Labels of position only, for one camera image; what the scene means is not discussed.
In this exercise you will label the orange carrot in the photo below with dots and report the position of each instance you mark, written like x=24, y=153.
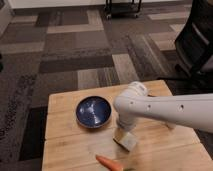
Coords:
x=111, y=164

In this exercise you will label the black office chair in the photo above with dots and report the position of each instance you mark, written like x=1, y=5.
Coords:
x=194, y=46

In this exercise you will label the black wheeled cart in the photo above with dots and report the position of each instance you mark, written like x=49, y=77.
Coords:
x=132, y=8

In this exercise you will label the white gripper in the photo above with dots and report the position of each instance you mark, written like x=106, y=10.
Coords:
x=126, y=123

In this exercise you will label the white sponge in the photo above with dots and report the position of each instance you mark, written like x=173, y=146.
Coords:
x=125, y=139

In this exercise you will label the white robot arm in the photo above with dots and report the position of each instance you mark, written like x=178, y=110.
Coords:
x=194, y=111

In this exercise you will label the dark blue bowl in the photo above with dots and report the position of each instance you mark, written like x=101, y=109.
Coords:
x=93, y=112

